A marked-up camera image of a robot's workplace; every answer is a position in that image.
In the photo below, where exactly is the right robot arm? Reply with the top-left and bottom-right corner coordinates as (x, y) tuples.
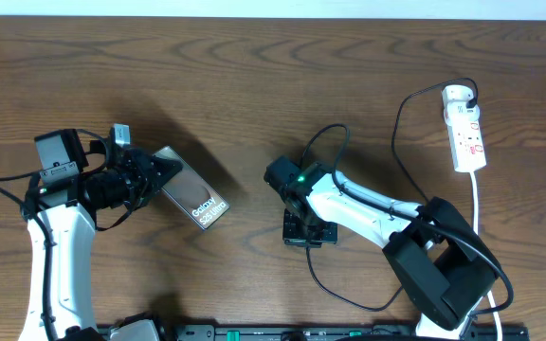
(264, 156), (506, 340)

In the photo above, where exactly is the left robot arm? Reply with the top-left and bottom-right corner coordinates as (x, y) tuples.
(20, 125), (183, 340)

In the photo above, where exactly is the white USB charger plug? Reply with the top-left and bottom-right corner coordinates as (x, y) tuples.
(442, 84), (474, 108)

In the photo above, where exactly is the white power strip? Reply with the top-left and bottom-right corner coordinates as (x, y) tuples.
(444, 101), (486, 173)

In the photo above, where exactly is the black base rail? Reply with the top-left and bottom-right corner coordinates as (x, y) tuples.
(97, 323), (530, 341)

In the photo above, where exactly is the black left camera cable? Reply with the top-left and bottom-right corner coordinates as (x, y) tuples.
(0, 128), (135, 341)

